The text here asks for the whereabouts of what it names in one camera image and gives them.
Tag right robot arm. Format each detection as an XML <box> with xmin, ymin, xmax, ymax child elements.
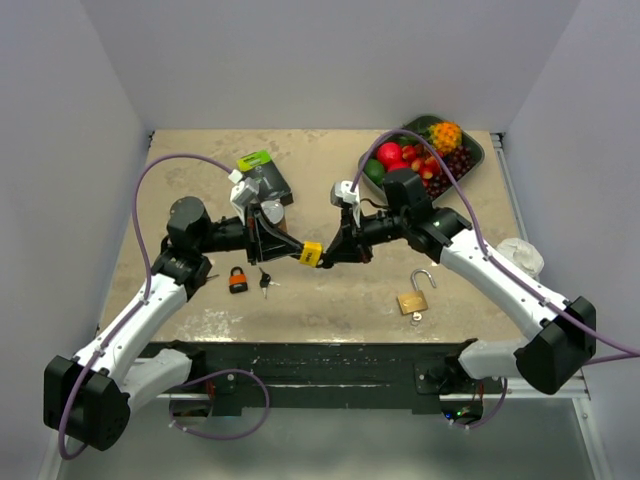
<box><xmin>321</xmin><ymin>169</ymin><xmax>596</xmax><ymax>395</ymax></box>

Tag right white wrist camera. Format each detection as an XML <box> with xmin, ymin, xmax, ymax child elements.
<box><xmin>330</xmin><ymin>180</ymin><xmax>361</xmax><ymax>226</ymax></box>

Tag green lime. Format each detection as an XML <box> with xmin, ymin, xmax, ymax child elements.
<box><xmin>363</xmin><ymin>158</ymin><xmax>386</xmax><ymax>185</ymax></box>

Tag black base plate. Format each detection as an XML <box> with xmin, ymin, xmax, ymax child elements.
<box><xmin>136</xmin><ymin>341</ymin><xmax>516</xmax><ymax>416</ymax></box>

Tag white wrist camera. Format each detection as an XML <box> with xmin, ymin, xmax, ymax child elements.
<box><xmin>228</xmin><ymin>169</ymin><xmax>259</xmax><ymax>221</ymax></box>
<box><xmin>330</xmin><ymin>180</ymin><xmax>361</xmax><ymax>226</ymax></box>

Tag red apple upper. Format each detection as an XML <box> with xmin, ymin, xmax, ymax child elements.
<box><xmin>376</xmin><ymin>142</ymin><xmax>404</xmax><ymax>169</ymax></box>

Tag dark red grape bunch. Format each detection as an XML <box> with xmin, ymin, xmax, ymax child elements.
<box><xmin>423</xmin><ymin>146</ymin><xmax>476</xmax><ymax>199</ymax></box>

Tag red apple lower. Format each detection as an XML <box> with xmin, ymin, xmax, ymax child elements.
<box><xmin>387</xmin><ymin>162</ymin><xmax>410</xmax><ymax>173</ymax></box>

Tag orange yellow pineapple toy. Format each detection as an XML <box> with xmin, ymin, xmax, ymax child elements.
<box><xmin>428</xmin><ymin>121</ymin><xmax>462</xmax><ymax>155</ymax></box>

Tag Gillette razor box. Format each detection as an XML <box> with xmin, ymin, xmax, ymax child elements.
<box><xmin>237</xmin><ymin>150</ymin><xmax>294</xmax><ymax>206</ymax></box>

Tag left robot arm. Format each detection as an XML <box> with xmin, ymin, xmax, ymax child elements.
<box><xmin>43</xmin><ymin>196</ymin><xmax>304</xmax><ymax>459</ymax></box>

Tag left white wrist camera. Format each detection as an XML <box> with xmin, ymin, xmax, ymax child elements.
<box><xmin>228</xmin><ymin>169</ymin><xmax>259</xmax><ymax>221</ymax></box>

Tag grey fruit tray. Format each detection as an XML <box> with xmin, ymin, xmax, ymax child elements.
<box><xmin>360</xmin><ymin>115</ymin><xmax>485</xmax><ymax>200</ymax></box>

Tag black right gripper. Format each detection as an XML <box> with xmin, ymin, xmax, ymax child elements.
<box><xmin>324</xmin><ymin>205</ymin><xmax>409</xmax><ymax>264</ymax></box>

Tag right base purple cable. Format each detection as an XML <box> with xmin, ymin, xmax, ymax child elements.
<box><xmin>447</xmin><ymin>377</ymin><xmax>509</xmax><ymax>430</ymax></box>

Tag white paper roll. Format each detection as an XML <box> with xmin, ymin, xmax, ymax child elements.
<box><xmin>496</xmin><ymin>238</ymin><xmax>545</xmax><ymax>278</ymax></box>

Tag yellow black padlock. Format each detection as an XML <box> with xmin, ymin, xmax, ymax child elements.
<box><xmin>299</xmin><ymin>241</ymin><xmax>323</xmax><ymax>268</ymax></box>

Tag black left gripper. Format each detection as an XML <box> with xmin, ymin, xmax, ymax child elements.
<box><xmin>197</xmin><ymin>203</ymin><xmax>302</xmax><ymax>266</ymax></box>

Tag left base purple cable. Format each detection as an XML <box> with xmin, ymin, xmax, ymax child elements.
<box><xmin>168</xmin><ymin>368</ymin><xmax>272</xmax><ymax>441</ymax></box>

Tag orange padlock key bunch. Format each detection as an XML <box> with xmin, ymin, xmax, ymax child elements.
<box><xmin>259</xmin><ymin>267</ymin><xmax>279</xmax><ymax>299</ymax></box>

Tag red yellow cherries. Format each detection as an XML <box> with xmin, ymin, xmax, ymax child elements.
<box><xmin>402</xmin><ymin>143</ymin><xmax>442</xmax><ymax>180</ymax></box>

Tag green leafy sprig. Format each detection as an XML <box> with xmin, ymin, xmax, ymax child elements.
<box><xmin>397</xmin><ymin>123</ymin><xmax>432</xmax><ymax>146</ymax></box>

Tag brass padlock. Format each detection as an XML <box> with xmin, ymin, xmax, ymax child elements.
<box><xmin>397</xmin><ymin>269</ymin><xmax>437</xmax><ymax>317</ymax></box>

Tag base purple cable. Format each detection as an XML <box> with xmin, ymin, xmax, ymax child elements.
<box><xmin>447</xmin><ymin>377</ymin><xmax>509</xmax><ymax>430</ymax></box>
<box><xmin>168</xmin><ymin>368</ymin><xmax>272</xmax><ymax>441</ymax></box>

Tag silver pull-tab tin can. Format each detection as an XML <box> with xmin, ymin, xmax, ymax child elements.
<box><xmin>261</xmin><ymin>200</ymin><xmax>287</xmax><ymax>232</ymax></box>

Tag red apple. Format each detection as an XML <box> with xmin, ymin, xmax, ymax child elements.
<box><xmin>387</xmin><ymin>162</ymin><xmax>410</xmax><ymax>173</ymax></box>
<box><xmin>376</xmin><ymin>142</ymin><xmax>404</xmax><ymax>169</ymax></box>

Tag orange black padlock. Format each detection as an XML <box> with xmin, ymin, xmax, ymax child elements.
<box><xmin>228</xmin><ymin>266</ymin><xmax>248</xmax><ymax>294</ymax></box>

